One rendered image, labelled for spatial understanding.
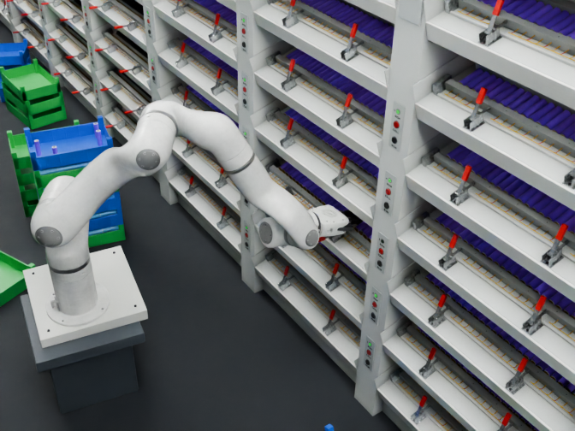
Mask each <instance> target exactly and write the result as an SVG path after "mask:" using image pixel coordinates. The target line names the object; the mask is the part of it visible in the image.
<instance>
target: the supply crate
mask: <svg viewBox="0 0 575 431"><path fill-rule="evenodd" d="M97 118H98V121H97V123H98V129H99V130H101V136H102V142H103V145H101V146H99V145H98V140H97V139H96V138H95V132H94V126H93V123H94V122H92V123H87V124H81V125H76V126H71V127H60V128H55V129H50V130H44V131H39V132H34V133H30V129H29V127H26V128H24V132H25V136H26V141H27V148H28V151H29V155H30V158H31V162H32V166H33V171H38V170H43V169H47V168H56V167H61V166H66V165H71V164H76V163H81V162H90V161H93V160H94V159H95V158H96V157H97V156H99V155H100V154H101V153H103V152H104V151H106V150H108V149H109V148H112V147H113V141H112V138H111V137H110V136H109V134H108V132H107V130H106V127H105V125H104V119H103V117H102V116H101V115H100V116H97ZM36 139H38V140H39V144H40V149H41V153H42V156H37V153H36V149H35V144H34V140H36ZM52 146H56V147H57V151H58V153H57V154H53V152H52Z"/></svg>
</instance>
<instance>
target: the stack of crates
mask: <svg viewBox="0 0 575 431"><path fill-rule="evenodd" d="M7 134H8V139H9V146H10V150H11V155H12V158H13V162H14V166H15V173H16V177H17V180H18V185H19V188H20V193H21V199H22V203H23V207H24V211H25V215H26V217H30V216H33V213H34V211H35V210H36V207H37V205H38V203H39V197H38V194H37V189H36V185H35V180H34V177H33V169H32V164H31V161H30V156H29V152H28V148H27V141H26V136H25V134H24V133H22V134H16V135H12V131H7Z"/></svg>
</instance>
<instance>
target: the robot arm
mask: <svg viewBox="0 0 575 431"><path fill-rule="evenodd" d="M176 136H181V137H184V138H186V139H188V140H189V141H191V142H192V143H193V144H195V145H196V146H198V147H200V148H202V149H204V150H208V151H210V152H211V153H212V154H213V156H214V157H215V158H216V160H217V161H218V162H219V163H220V165H221V166H222V168H223V169H224V171H225V172H226V173H227V175H228V177H229V178H230V179H231V180H232V181H233V182H234V184H235V185H236V187H237V188H238V189H239V191H240V193H241V194H242V195H243V197H244V198H245V199H246V200H247V201H248V202H249V203H250V204H252V205H253V206H255V207H256V208H258V209H260V210H262V211H263V212H264V213H265V214H267V215H268V216H270V217H266V218H264V219H263V220H262V221H261V222H260V223H259V226H258V234H259V238H260V240H261V242H262V243H263V245H264V246H266V247H268V248H273V247H277V246H282V245H291V246H294V247H297V248H299V249H302V250H310V249H312V248H314V247H315V246H316V245H317V243H318V241H319V237H326V236H335V235H340V234H343V233H345V232H346V231H352V230H353V224H357V223H359V217H357V216H356V215H355V214H354V213H353V212H352V211H350V210H344V211H343V210H337V209H336V208H334V207H333V206H331V205H324V206H319V207H316V208H313V209H310V210H306V209H305V208H304V206H303V205H302V204H301V203H300V202H299V201H298V200H297V199H296V198H295V197H294V196H293V195H292V194H290V193H289V192H288V191H286V190H285V189H283V188H282V187H281V186H279V185H277V184H276V183H275V182H274V181H273V180H272V179H271V178H270V176H269V174H268V173H267V171H266V170H265V168H264V166H263V165H262V163H261V162H260V161H259V159H258V157H257V156H256V154H255V153H254V151H253V150H252V148H251V146H250V145H249V144H248V143H247V141H246V139H245V138H244V136H243V135H242V133H241V132H240V130H239V129H238V127H237V126H236V125H235V124H234V122H233V121H232V120H231V119H230V118H228V117H227V116H226V115H224V114H221V113H217V112H210V111H198V110H193V109H188V108H186V107H184V106H182V105H180V104H179V103H177V102H174V101H171V100H159V101H156V102H153V103H150V104H148V105H147V106H146V107H145V108H144V109H143V111H142V113H141V115H140V117H139V121H138V124H137V127H136V129H135V132H134V134H133V136H132V138H131V139H130V140H129V141H128V142H127V143H126V144H125V145H124V146H122V147H112V148H109V149H108V150H106V151H104V152H103V153H101V154H100V155H99V156H97V157H96V158H95V159H94V160H93V161H92V162H90V163H89V164H88V165H87V166H86V167H85V168H84V169H83V170H82V171H81V172H80V173H79V174H78V175H77V176H76V177H72V176H66V175H64V176H59V177H56V178H55V179H53V180H52V181H51V182H50V183H49V184H48V185H47V187H46V188H45V189H44V192H43V194H42V196H41V198H40V200H39V203H38V205H37V207H36V210H35V211H34V213H33V217H32V220H31V233H32V235H33V237H34V239H35V240H36V241H37V242H38V243H40V244H41V245H43V246H45V254H46V259H47V263H48V266H49V271H50V277H51V280H52V285H53V288H54V291H53V292H52V293H51V294H50V296H49V297H48V298H47V301H46V306H45V308H46V312H47V315H48V317H49V318H50V319H51V320H52V321H53V322H55V323H57V324H59V325H62V326H65V327H80V326H84V325H87V324H89V323H92V322H95V321H96V320H97V319H98V318H100V317H101V316H102V315H103V314H104V313H105V312H106V310H107V309H108V307H109V305H110V295H109V293H108V291H107V289H106V288H105V287H104V286H102V285H101V284H99V283H97V282H96V281H95V280H94V275H93V271H92V262H91V257H90V252H89V248H88V232H89V220H90V219H91V218H92V216H93V215H94V214H95V212H96V211H97V210H98V208H99V207H100V206H101V205H102V204H103V203H104V202H105V201H106V200H107V199H108V198H109V197H110V196H111V195H112V194H113V193H114V192H116V191H117V190H118V189H119V188H121V187H122V186H124V185H125V184H126V183H128V182H129V181H130V180H132V179H134V178H137V177H147V176H151V175H153V174H155V173H156V172H157V171H158V170H160V169H161V168H162V167H163V166H164V164H165V163H166V162H167V161H168V160H169V157H170V154H171V151H172V148H173V144H174V141H175V137H176Z"/></svg>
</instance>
